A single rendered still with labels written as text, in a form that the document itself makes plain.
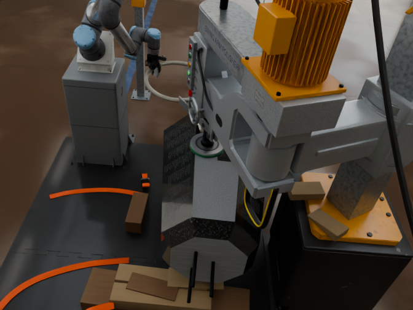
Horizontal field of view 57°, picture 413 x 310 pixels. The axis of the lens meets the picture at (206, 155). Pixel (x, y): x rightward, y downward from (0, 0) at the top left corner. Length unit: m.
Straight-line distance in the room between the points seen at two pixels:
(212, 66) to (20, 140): 2.39
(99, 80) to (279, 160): 1.78
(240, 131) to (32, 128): 2.64
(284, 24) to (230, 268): 1.42
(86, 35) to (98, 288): 1.66
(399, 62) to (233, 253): 1.20
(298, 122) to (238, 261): 1.03
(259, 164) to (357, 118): 0.47
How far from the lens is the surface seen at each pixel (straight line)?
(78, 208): 3.15
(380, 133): 1.85
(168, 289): 2.41
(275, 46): 1.22
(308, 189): 2.27
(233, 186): 2.17
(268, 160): 1.55
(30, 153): 3.74
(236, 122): 1.71
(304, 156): 1.62
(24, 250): 3.00
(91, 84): 3.00
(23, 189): 3.43
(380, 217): 2.38
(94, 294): 2.55
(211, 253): 2.09
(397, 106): 1.81
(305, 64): 1.29
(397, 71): 1.83
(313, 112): 1.34
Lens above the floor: 2.36
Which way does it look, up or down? 41 degrees down
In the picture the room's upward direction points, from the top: 7 degrees clockwise
